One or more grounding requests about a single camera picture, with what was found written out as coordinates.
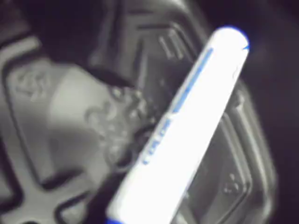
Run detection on blue capped white pen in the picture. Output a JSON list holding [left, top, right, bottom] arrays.
[[106, 25, 250, 224]]

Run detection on black plastic square bowl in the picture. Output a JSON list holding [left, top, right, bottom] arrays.
[[0, 0, 299, 224]]

